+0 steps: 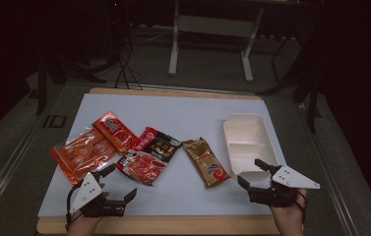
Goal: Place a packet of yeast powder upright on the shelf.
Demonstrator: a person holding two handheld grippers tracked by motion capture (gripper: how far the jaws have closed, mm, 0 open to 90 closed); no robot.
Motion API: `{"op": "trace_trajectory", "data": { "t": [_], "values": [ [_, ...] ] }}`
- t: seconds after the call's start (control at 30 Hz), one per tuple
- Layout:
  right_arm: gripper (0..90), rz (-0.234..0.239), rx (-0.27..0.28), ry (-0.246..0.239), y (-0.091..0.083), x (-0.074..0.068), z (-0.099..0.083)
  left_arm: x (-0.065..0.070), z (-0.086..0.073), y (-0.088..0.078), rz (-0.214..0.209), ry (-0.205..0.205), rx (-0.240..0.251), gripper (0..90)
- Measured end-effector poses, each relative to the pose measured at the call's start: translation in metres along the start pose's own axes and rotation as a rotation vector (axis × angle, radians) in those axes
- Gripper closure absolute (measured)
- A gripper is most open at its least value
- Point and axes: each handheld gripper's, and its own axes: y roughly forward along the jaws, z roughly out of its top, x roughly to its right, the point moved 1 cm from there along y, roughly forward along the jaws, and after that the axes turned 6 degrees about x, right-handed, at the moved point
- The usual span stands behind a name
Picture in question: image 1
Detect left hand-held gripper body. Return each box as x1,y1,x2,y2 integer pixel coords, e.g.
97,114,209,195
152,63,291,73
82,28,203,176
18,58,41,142
69,171,127,218

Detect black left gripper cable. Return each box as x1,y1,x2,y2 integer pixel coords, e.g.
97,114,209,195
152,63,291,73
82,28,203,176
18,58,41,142
65,182,87,231

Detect white metal table frame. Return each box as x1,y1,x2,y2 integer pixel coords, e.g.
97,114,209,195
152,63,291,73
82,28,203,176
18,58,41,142
167,0,267,84

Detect metal floor rail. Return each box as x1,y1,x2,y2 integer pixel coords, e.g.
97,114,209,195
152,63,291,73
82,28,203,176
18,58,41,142
0,107,53,224
295,101,358,236

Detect person's right hand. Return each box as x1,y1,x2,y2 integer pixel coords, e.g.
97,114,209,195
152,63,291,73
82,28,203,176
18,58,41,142
270,188,308,236

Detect white two-compartment container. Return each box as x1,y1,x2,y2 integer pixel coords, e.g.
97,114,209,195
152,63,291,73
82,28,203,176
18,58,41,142
222,112,281,182

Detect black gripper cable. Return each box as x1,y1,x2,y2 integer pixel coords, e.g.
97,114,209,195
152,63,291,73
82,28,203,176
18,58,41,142
65,182,87,231
292,191,308,218

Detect white table mat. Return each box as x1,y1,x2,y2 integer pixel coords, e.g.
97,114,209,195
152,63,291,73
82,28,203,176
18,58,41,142
37,92,287,218

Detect black floor cables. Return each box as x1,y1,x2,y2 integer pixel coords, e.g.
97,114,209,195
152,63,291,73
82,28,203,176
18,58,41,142
113,38,144,90

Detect black tripod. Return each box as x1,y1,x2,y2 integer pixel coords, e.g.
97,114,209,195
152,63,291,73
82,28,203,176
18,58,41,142
256,29,322,134

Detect person's left hand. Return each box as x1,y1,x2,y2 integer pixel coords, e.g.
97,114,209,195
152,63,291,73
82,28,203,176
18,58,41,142
66,209,104,236

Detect dark floor plate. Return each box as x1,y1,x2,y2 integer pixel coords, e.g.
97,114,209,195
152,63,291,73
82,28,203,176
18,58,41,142
42,114,68,129

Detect clear orange packet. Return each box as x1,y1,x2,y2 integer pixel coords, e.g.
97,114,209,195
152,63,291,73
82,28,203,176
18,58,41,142
49,127,119,187

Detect red and black packet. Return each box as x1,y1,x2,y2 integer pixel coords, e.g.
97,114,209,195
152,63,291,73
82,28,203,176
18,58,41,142
115,126,183,187

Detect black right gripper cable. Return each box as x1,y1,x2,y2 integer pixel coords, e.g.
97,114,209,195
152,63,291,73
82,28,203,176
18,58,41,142
292,191,308,218

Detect gold packet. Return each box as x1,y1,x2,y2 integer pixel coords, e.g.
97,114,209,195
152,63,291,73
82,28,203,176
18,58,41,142
181,137,231,189

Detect orange red sachet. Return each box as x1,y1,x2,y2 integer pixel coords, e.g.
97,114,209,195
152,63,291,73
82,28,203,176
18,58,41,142
92,110,139,155

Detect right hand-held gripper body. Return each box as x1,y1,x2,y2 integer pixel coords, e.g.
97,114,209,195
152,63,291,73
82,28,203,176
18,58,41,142
247,164,321,208

